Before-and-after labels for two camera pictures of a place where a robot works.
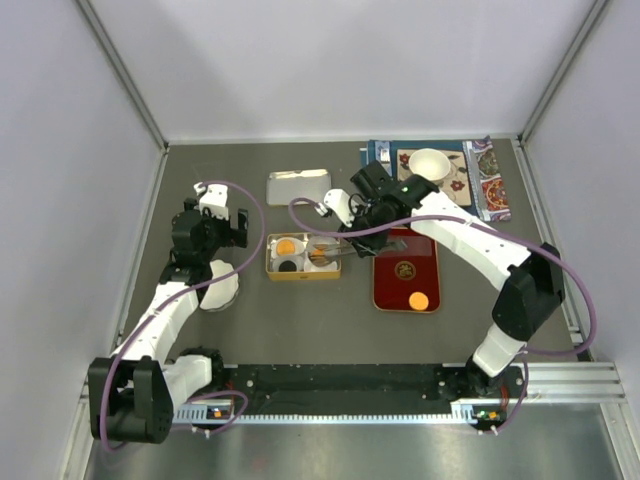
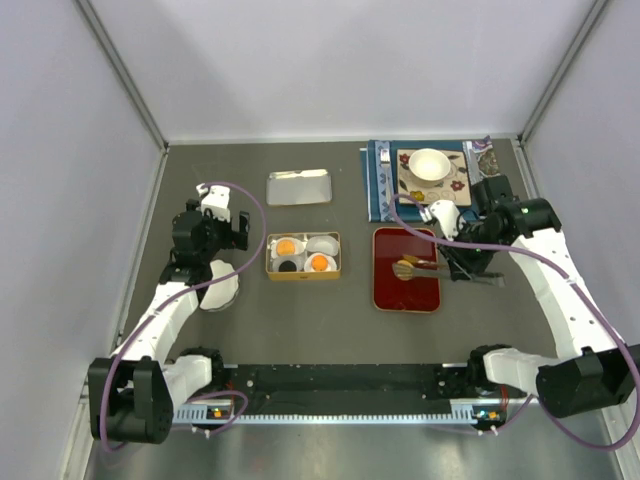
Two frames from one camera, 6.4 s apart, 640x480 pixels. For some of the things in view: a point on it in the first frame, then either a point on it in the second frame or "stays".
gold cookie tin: (302, 256) stays
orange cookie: (285, 247) stays
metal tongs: (322, 254) -> (404, 272)
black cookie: (287, 266) stays
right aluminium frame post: (591, 19) stays
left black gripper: (233, 237) stays
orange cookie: (418, 301) -> (410, 260)
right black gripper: (370, 243) -> (455, 254)
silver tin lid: (284, 186) stays
